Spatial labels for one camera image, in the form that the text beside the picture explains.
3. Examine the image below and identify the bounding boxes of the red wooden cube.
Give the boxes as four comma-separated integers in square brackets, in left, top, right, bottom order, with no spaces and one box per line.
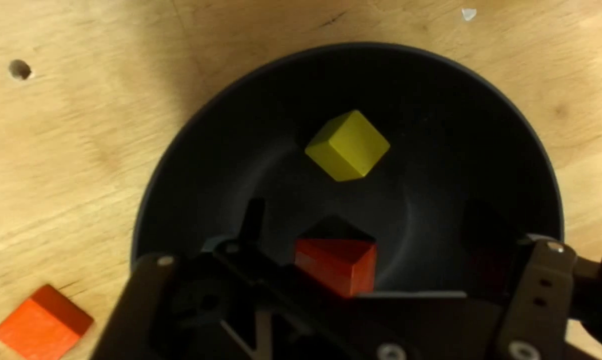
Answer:
[293,215,378,299]

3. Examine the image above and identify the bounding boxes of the yellow wooden cube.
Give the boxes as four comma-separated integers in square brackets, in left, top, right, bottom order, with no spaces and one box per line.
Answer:
[304,109,391,182]

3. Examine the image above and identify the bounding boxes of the orange wooden cube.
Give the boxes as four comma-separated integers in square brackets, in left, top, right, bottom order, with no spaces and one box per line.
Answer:
[0,284,94,360]

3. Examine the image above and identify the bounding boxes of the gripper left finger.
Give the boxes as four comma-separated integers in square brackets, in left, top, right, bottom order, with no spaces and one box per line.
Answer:
[88,198,332,360]

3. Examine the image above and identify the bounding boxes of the black bowl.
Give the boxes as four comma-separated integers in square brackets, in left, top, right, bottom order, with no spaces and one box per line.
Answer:
[130,42,566,301]

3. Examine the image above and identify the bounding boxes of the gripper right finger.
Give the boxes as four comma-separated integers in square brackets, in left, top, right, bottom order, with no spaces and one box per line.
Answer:
[460,199,602,360]

